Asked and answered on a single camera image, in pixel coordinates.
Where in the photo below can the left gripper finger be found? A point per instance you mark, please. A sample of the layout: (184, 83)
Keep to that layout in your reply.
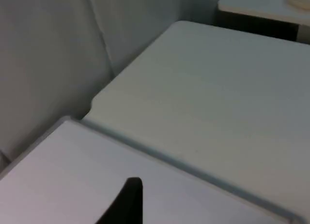
(129, 204)

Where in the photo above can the white side table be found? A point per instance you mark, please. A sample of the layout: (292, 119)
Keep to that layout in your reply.
(254, 6)

